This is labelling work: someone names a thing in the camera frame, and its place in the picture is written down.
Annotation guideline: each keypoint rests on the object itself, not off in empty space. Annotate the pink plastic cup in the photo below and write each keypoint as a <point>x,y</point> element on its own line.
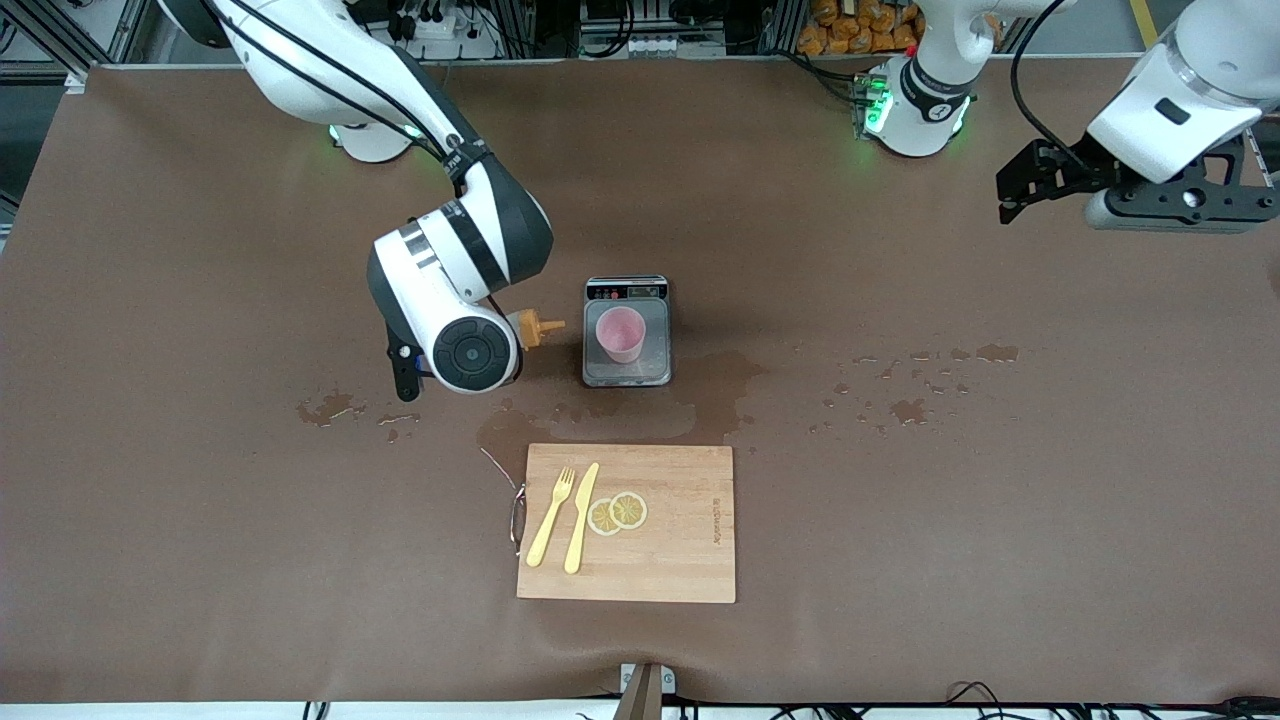
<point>620,335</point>

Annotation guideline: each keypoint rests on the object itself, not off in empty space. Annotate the translucent sauce bottle orange cap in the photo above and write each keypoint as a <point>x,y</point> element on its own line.
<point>528,328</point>

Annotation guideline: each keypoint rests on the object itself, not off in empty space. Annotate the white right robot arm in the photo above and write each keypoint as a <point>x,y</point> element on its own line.
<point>440,270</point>

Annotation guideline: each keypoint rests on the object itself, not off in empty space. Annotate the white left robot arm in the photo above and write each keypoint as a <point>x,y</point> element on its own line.
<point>920,110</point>

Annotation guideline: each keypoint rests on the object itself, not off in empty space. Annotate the bag of orange buns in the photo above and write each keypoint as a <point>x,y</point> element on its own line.
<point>850,35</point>

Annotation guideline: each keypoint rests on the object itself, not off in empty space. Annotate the white electronics box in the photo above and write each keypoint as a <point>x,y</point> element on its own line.
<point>650,45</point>

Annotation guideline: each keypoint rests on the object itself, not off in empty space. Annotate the silver digital kitchen scale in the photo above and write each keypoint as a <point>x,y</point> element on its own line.
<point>600,290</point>

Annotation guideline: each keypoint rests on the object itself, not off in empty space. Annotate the wooden cutting board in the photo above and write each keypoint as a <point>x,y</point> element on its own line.
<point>680,540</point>

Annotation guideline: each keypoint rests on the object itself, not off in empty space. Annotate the whole lemon slice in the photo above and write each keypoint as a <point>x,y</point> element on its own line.
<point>630,510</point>

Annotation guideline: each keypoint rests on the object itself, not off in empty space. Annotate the partly covered lemon slice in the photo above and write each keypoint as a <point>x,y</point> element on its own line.
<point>600,518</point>

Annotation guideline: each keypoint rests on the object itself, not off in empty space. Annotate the yellow plastic knife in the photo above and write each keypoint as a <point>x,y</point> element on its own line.
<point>578,530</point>

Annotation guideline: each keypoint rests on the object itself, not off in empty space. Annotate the yellow plastic fork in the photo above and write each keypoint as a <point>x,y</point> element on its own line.
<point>548,525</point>

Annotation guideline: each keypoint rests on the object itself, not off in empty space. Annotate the white power strip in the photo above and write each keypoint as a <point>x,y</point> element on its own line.
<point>440,30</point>

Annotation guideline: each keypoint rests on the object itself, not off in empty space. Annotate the brown table cover mat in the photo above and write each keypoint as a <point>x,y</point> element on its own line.
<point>200,550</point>

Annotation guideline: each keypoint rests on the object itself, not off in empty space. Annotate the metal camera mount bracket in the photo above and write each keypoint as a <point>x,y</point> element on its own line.
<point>645,695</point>

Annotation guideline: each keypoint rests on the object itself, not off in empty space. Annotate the aluminium frame post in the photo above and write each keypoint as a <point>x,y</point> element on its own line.
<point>100,30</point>

